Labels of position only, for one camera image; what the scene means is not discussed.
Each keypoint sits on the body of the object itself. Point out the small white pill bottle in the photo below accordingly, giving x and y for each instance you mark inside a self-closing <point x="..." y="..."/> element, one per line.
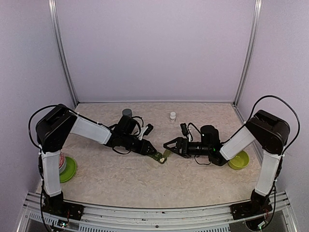
<point x="172" y="116"/>

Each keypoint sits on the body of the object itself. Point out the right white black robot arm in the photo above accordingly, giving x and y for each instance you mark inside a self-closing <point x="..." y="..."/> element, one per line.
<point x="193" y="185"/>

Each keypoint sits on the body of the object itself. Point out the aluminium frame post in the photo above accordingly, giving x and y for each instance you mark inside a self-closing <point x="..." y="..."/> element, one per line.
<point x="249" y="52"/>
<point x="61" y="51"/>

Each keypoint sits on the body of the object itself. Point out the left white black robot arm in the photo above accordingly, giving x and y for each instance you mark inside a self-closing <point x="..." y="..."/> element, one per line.
<point x="62" y="125"/>

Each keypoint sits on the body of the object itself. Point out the front aluminium rail base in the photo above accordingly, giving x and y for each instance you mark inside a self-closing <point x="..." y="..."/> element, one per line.
<point x="100" y="218"/>

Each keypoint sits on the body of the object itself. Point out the green weekly pill organizer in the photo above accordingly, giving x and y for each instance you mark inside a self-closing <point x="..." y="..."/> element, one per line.
<point x="159" y="155"/>

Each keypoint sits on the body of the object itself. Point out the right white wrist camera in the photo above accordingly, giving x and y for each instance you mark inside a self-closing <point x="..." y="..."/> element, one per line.
<point x="186" y="132"/>

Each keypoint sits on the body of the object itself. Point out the right aluminium frame post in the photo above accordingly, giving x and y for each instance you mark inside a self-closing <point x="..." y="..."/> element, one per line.
<point x="249" y="52"/>

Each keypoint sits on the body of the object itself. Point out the left aluminium frame post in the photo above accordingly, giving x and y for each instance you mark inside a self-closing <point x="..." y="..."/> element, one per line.
<point x="61" y="51"/>

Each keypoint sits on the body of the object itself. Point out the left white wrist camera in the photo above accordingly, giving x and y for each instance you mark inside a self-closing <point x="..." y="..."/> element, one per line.
<point x="145" y="131"/>

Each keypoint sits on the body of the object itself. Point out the orange pill bottle grey cap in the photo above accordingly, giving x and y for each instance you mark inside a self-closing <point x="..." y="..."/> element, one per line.
<point x="127" y="113"/>

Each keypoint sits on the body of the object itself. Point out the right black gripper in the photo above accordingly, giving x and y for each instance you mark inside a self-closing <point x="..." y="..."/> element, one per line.
<point x="181" y="142"/>

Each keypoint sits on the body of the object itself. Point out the green plate left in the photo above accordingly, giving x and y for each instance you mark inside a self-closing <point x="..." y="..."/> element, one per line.
<point x="68" y="170"/>

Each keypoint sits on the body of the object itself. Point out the red patterned round tin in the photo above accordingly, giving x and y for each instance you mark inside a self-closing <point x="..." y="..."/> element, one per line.
<point x="61" y="162"/>

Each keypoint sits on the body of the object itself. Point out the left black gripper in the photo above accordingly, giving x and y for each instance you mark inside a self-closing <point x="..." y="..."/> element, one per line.
<point x="146" y="144"/>

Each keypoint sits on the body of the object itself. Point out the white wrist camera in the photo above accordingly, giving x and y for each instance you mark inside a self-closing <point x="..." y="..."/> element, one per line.
<point x="186" y="132"/>
<point x="145" y="131"/>

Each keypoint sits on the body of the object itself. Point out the green bowl right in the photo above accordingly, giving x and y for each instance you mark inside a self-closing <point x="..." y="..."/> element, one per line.
<point x="240" y="161"/>

